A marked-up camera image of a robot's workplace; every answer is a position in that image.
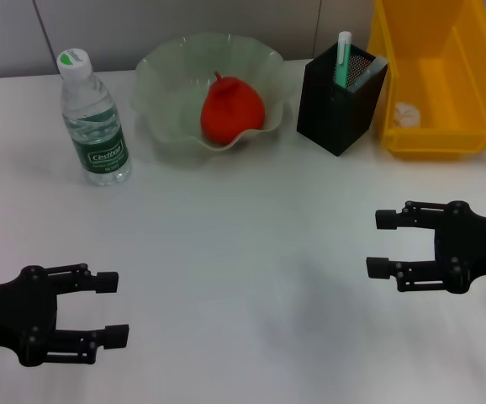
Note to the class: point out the yellow plastic storage bin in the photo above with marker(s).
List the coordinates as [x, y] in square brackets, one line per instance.
[436, 84]

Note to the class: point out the green utility knife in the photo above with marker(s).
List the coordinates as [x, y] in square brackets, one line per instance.
[342, 63]

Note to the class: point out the pale green glass fruit bowl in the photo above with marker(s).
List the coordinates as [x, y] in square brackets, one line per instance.
[167, 97]

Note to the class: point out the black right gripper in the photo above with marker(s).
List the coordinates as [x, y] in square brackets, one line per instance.
[474, 248]

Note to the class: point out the black mesh pen holder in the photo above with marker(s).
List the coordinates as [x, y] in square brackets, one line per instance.
[331, 122]

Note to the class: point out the white paper ball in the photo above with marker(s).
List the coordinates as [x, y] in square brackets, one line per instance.
[407, 114]

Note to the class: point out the clear water bottle green label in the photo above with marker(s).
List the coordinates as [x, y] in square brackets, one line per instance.
[96, 126]

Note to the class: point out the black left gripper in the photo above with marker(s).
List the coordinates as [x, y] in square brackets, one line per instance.
[12, 315]

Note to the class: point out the grey marker pen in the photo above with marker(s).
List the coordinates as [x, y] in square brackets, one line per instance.
[369, 71]

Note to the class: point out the red-orange fruit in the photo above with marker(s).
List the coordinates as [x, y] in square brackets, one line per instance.
[232, 109]

